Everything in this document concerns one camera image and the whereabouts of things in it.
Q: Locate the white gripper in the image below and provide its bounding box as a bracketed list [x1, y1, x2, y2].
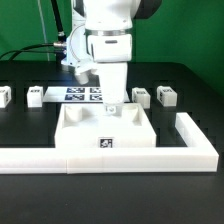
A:
[97, 63, 128, 115]

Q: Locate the white square table top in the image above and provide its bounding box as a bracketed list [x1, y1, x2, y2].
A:
[54, 103, 156, 149]

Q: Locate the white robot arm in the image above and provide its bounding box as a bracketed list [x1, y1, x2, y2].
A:
[62, 0, 162, 114]

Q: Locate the white marker sheet with tags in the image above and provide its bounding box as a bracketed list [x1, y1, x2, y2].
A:
[42, 86, 131, 103]

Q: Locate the white L-shaped obstacle fence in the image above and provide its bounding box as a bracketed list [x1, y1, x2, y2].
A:
[0, 112, 219, 174]

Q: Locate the black cable bundle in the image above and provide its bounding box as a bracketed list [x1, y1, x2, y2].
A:
[0, 41, 68, 62]

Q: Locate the black upright cable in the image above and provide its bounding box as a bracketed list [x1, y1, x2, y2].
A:
[50, 0, 67, 44]

